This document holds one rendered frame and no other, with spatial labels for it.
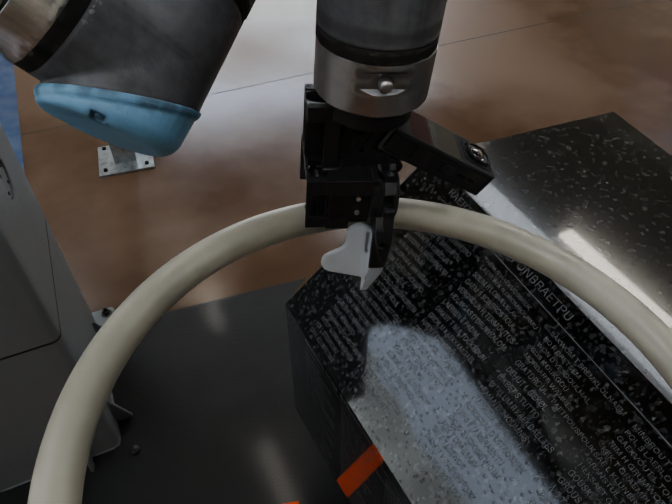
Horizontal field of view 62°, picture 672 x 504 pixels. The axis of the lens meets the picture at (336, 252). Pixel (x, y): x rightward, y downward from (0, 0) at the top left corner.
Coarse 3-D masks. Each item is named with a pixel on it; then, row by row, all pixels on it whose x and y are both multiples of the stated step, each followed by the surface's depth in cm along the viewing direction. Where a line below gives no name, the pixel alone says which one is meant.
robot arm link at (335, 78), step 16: (320, 48) 40; (320, 64) 41; (336, 64) 39; (352, 64) 38; (416, 64) 39; (432, 64) 41; (320, 80) 42; (336, 80) 40; (352, 80) 39; (368, 80) 39; (384, 80) 39; (400, 80) 39; (416, 80) 40; (320, 96) 42; (336, 96) 41; (352, 96) 40; (368, 96) 40; (384, 96) 40; (400, 96) 40; (416, 96) 41; (352, 112) 41; (368, 112) 41; (384, 112) 41; (400, 112) 41
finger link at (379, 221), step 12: (384, 204) 49; (384, 216) 49; (372, 228) 51; (384, 228) 49; (372, 240) 51; (384, 240) 50; (372, 252) 52; (384, 252) 51; (372, 264) 53; (384, 264) 53
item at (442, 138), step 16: (400, 128) 45; (416, 128) 47; (432, 128) 48; (384, 144) 46; (400, 144) 46; (416, 144) 46; (432, 144) 46; (448, 144) 48; (464, 144) 50; (416, 160) 47; (432, 160) 47; (448, 160) 47; (464, 160) 48; (480, 160) 49; (448, 176) 49; (464, 176) 49; (480, 176) 49
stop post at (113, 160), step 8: (112, 144) 208; (104, 152) 219; (112, 152) 210; (120, 152) 211; (128, 152) 212; (104, 160) 215; (112, 160) 215; (120, 160) 213; (128, 160) 214; (136, 160) 215; (144, 160) 215; (152, 160) 215; (104, 168) 211; (112, 168) 211; (120, 168) 211; (128, 168) 211; (136, 168) 211; (144, 168) 212; (104, 176) 209
